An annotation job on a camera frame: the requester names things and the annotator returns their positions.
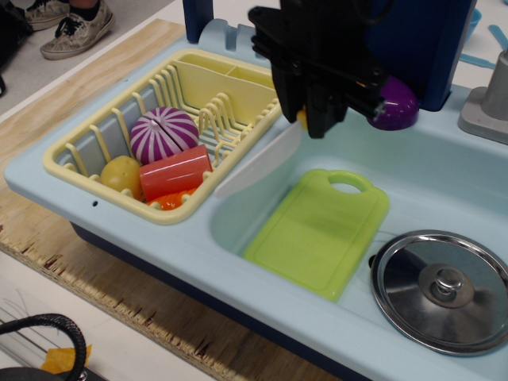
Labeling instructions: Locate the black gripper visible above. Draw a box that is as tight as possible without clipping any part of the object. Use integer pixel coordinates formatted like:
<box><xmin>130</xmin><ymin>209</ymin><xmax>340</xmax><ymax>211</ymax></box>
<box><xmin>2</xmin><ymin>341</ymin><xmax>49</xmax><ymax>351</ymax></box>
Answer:
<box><xmin>248</xmin><ymin>1</ymin><xmax>391</xmax><ymax>139</ymax></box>

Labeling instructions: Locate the toy knife yellow handle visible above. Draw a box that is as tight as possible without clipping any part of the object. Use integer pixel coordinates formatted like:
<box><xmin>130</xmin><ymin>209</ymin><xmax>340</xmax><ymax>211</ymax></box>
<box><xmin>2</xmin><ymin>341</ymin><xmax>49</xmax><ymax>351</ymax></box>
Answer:
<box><xmin>214</xmin><ymin>107</ymin><xmax>310</xmax><ymax>199</ymax></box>

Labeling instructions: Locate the green cutting board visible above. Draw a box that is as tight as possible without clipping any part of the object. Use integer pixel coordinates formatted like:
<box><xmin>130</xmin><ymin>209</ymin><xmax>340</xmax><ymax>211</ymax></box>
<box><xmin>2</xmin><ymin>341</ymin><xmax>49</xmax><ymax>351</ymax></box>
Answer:
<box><xmin>243</xmin><ymin>169</ymin><xmax>390</xmax><ymax>302</ymax></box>

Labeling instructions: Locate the wooden board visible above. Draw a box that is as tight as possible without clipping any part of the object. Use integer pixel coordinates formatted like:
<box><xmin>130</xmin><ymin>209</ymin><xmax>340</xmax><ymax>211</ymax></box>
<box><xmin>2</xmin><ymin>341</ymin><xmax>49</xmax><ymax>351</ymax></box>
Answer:
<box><xmin>0</xmin><ymin>17</ymin><xmax>342</xmax><ymax>381</ymax></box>

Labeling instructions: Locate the yellow dish rack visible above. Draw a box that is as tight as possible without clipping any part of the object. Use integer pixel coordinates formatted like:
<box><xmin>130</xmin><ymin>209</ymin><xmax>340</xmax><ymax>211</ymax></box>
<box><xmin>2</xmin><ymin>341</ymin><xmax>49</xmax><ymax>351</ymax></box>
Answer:
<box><xmin>42</xmin><ymin>48</ymin><xmax>281</xmax><ymax>225</ymax></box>

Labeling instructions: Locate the purple toy eggplant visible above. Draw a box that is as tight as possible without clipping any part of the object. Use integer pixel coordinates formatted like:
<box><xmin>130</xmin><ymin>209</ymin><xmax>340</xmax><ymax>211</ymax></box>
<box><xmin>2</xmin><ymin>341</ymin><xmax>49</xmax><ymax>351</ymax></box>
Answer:
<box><xmin>368</xmin><ymin>76</ymin><xmax>419</xmax><ymax>131</ymax></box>

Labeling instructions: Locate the dark blue sink backsplash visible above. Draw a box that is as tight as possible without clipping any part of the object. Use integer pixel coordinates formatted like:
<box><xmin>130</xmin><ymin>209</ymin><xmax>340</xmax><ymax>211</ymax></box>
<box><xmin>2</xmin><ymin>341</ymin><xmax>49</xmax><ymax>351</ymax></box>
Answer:
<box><xmin>182</xmin><ymin>0</ymin><xmax>478</xmax><ymax>112</ymax></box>

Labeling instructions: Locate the red toy cup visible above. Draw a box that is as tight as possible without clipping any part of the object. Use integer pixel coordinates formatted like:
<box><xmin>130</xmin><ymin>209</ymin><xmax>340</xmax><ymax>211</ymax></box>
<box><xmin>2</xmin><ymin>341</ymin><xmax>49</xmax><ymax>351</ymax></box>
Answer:
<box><xmin>140</xmin><ymin>145</ymin><xmax>212</xmax><ymax>202</ymax></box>

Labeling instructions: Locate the purple striped toy onion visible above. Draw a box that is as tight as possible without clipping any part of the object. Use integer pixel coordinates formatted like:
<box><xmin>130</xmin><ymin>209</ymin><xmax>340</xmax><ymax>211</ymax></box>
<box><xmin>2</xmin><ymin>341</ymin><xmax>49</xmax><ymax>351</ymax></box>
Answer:
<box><xmin>130</xmin><ymin>106</ymin><xmax>199</xmax><ymax>164</ymax></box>

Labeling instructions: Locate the orange toy carrot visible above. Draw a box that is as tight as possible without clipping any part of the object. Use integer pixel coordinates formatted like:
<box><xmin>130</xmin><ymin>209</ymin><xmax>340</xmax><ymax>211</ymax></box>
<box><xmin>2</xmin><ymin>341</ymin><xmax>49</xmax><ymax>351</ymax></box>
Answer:
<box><xmin>147</xmin><ymin>188</ymin><xmax>196</xmax><ymax>211</ymax></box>

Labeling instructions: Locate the grey toy faucet base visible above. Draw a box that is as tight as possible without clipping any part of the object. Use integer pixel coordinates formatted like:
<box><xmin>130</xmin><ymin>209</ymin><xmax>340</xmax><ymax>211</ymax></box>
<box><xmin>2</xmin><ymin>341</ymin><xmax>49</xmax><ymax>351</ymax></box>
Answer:
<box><xmin>458</xmin><ymin>50</ymin><xmax>507</xmax><ymax>144</ymax></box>

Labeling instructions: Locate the blue plastic cup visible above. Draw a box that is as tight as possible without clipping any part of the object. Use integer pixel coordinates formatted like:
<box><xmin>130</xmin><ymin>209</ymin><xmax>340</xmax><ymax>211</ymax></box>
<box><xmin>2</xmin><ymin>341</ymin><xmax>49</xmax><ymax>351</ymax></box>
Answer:
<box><xmin>464</xmin><ymin>9</ymin><xmax>482</xmax><ymax>43</ymax></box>

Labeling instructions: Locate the yellow toy potato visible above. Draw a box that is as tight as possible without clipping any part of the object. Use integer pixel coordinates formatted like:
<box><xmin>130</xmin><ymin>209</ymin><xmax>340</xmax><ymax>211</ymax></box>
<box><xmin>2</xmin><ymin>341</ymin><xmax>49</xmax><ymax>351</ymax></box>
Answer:
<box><xmin>100</xmin><ymin>156</ymin><xmax>141</xmax><ymax>197</ymax></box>

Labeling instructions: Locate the blue plastic spatula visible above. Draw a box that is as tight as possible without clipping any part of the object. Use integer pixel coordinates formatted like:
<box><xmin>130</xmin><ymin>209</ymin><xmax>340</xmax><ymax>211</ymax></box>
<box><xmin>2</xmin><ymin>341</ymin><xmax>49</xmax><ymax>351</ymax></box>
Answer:
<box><xmin>460</xmin><ymin>25</ymin><xmax>507</xmax><ymax>69</ymax></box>

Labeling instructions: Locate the steel pot lid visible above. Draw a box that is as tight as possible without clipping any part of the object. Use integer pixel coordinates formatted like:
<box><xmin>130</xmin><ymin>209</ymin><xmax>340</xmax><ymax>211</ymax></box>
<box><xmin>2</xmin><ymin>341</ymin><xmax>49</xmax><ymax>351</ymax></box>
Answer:
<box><xmin>370</xmin><ymin>230</ymin><xmax>507</xmax><ymax>356</ymax></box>

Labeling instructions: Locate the grey canvas shoe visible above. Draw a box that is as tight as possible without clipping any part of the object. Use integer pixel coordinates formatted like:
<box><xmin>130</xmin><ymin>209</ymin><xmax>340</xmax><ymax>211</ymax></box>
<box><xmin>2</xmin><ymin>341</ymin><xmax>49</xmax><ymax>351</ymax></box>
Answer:
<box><xmin>40</xmin><ymin>1</ymin><xmax>115</xmax><ymax>60</ymax></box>

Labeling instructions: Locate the black backpack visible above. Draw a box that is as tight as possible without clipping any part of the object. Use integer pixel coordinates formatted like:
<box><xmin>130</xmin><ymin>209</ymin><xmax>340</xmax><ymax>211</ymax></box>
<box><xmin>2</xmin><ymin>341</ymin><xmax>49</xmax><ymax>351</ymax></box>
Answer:
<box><xmin>0</xmin><ymin>0</ymin><xmax>35</xmax><ymax>98</ymax></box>

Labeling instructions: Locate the yellow tape piece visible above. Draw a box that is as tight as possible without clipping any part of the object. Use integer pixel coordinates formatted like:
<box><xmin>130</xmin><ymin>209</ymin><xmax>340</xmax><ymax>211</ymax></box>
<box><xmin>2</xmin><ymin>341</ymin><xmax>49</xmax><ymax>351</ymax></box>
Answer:
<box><xmin>40</xmin><ymin>348</ymin><xmax>76</xmax><ymax>375</ymax></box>

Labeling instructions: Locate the black braided cable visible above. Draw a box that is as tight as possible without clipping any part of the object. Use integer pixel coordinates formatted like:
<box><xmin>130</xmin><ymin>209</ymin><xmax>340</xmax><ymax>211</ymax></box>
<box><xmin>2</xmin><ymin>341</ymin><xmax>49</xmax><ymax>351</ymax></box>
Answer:
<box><xmin>0</xmin><ymin>313</ymin><xmax>87</xmax><ymax>378</ymax></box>

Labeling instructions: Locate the black metal bracket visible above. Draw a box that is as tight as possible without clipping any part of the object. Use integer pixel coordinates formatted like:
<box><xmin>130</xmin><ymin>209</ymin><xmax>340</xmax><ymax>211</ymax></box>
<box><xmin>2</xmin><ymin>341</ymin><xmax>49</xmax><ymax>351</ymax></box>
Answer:
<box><xmin>0</xmin><ymin>367</ymin><xmax>110</xmax><ymax>381</ymax></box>

